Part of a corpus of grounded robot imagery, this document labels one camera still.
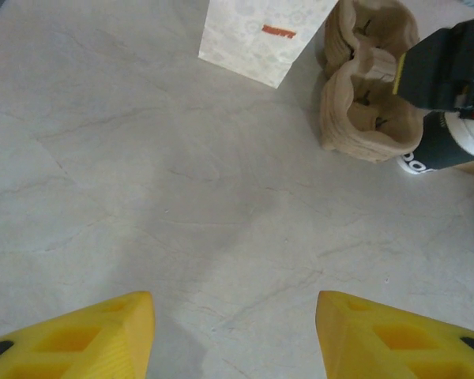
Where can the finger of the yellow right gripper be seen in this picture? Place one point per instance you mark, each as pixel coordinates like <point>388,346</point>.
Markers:
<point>430,71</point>

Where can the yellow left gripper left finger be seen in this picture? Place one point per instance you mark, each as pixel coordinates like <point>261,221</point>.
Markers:
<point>83,343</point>

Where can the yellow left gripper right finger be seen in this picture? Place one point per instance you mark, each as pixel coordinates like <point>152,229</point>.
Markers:
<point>387,343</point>

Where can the stack of paper cups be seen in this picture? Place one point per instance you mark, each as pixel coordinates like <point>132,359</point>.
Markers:
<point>438,150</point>

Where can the stack of cardboard cup carriers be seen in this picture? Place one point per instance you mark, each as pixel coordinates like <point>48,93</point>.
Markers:
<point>355,118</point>

